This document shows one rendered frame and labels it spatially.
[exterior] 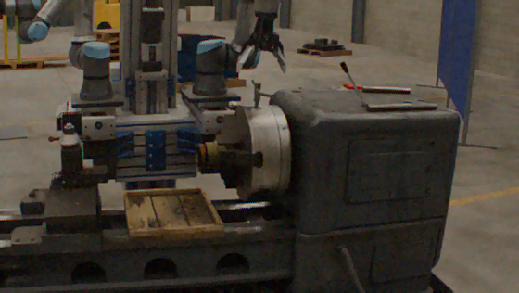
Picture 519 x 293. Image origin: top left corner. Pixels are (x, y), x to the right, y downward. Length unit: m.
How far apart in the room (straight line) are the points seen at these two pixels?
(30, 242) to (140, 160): 0.88
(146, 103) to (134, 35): 0.31
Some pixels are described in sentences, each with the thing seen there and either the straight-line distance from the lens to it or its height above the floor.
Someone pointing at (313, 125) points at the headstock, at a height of 1.22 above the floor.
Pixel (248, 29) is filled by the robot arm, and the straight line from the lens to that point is 2.36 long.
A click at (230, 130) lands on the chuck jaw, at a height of 1.15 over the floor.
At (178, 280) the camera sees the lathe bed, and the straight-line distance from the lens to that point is 1.90.
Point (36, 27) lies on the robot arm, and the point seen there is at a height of 1.48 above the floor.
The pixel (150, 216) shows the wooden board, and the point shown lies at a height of 0.89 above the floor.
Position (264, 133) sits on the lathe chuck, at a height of 1.18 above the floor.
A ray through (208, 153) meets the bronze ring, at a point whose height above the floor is 1.10.
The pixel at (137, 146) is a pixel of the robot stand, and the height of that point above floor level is 0.96.
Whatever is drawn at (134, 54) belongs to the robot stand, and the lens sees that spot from 2.58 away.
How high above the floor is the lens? 1.64
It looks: 17 degrees down
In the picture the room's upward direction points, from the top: 2 degrees clockwise
